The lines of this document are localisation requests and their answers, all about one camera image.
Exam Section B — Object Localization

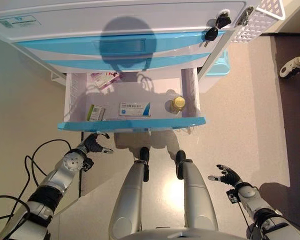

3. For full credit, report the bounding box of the blue white medicine box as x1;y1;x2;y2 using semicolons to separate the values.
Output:
118;101;152;118

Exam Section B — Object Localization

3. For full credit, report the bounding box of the white medical cart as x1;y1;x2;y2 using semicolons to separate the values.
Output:
0;0;286;94

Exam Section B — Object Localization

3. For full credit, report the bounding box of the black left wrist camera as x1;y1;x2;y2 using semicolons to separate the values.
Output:
81;157;95;173

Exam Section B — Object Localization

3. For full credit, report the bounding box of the small green white box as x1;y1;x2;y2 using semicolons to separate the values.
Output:
86;104;107;122

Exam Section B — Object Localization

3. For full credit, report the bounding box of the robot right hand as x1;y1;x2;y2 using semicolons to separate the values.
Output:
207;163;242;189

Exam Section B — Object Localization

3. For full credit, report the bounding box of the white perforated side basket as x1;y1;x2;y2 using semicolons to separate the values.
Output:
231;0;286;46

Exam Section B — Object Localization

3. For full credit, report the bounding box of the robot left leg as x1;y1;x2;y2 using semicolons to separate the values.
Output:
108;146;151;235

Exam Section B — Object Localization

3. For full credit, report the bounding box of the white wire side holder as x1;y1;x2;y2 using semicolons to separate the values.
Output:
49;72;69;84

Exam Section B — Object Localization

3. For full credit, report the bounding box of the white cart label sticker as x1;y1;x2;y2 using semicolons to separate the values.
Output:
0;14;43;29

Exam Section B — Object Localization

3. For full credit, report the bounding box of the silver cart latch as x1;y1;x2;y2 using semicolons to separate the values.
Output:
236;6;255;28

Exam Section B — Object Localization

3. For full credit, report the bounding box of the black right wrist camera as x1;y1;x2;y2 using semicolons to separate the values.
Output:
226;189;240;204

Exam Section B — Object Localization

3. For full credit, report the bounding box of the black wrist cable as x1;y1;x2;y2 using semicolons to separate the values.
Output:
236;199;256;240
0;138;74;240

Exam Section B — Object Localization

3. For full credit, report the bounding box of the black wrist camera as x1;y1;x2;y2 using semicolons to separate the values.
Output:
226;189;240;204
81;157;95;173

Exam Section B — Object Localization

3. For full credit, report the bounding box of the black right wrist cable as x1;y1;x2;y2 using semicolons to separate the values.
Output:
236;199;256;240

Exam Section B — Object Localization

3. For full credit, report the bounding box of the yellow lid medicine bottle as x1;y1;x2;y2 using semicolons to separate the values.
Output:
164;96;187;115

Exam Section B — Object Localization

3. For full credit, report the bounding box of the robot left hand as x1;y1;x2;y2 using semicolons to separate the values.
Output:
83;132;114;155

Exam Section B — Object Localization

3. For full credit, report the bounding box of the light blue waste bin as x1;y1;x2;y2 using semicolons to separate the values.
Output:
204;48;232;77

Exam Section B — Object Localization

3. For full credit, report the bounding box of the purple white medicine box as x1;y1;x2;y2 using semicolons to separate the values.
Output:
90;71;121;89

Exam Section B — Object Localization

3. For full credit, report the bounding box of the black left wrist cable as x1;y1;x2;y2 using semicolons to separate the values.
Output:
0;138;74;240

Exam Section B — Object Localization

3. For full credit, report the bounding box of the grey robot torso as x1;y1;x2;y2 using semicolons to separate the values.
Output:
117;226;249;240

